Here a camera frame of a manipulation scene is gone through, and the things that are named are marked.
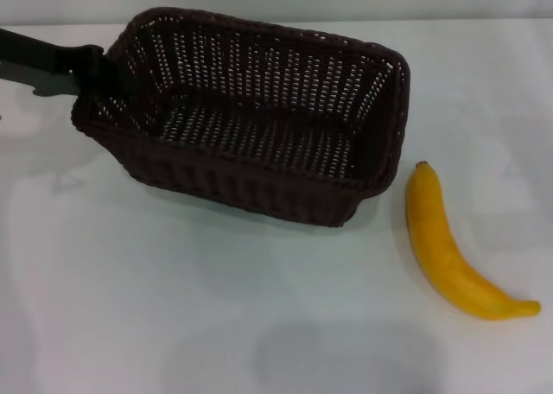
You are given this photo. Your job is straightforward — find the dark brown woven basket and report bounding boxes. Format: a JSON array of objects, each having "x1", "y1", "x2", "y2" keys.
[{"x1": 71, "y1": 6, "x2": 411, "y2": 230}]

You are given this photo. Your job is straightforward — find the yellow banana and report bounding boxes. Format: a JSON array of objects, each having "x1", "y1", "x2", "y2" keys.
[{"x1": 404, "y1": 160, "x2": 543, "y2": 321}]

